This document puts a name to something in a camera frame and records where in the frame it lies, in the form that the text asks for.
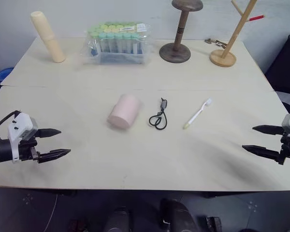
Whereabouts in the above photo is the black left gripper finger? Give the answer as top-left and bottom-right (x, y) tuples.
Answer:
(37, 148), (72, 164)
(36, 128), (62, 139)

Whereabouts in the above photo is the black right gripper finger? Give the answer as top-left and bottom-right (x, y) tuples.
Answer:
(242, 144), (281, 161)
(252, 124), (285, 136)

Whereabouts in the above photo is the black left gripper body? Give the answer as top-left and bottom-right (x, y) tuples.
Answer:
(18, 136), (41, 162)

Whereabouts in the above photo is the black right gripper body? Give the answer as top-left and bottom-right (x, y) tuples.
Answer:
(278, 131), (290, 166)

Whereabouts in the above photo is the blue plastic bowl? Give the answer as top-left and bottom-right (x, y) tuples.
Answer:
(0, 67), (14, 84)

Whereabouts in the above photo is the white toothbrush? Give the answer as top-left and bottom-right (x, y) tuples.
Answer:
(183, 98), (213, 130)

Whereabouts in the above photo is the pink plastic cup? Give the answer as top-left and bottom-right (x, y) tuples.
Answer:
(107, 93), (144, 131)

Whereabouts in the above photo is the cream cylindrical holder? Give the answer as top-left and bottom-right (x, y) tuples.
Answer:
(29, 11), (66, 64)

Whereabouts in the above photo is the light wooden tree stand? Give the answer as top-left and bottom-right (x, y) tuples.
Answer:
(209, 0), (258, 67)

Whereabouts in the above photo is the small metal key bunch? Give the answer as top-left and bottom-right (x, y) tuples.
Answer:
(204, 38), (228, 48)

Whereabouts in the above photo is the red marker pen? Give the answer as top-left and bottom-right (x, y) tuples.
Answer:
(248, 14), (266, 22)

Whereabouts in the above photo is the bagged test tube rack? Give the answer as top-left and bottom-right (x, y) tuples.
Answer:
(80, 21), (153, 66)

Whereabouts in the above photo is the dark wooden hat stand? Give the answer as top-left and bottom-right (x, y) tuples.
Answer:
(159, 0), (204, 64)

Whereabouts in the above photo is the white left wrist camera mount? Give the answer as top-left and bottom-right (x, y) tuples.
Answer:
(7, 112), (39, 163)

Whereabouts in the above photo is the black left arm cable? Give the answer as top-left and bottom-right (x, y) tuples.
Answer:
(0, 110), (22, 137)

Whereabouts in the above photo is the thin white floor wire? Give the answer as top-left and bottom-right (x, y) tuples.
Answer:
(44, 193), (59, 232)

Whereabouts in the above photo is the black looped cord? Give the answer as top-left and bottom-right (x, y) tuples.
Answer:
(148, 97), (169, 131)

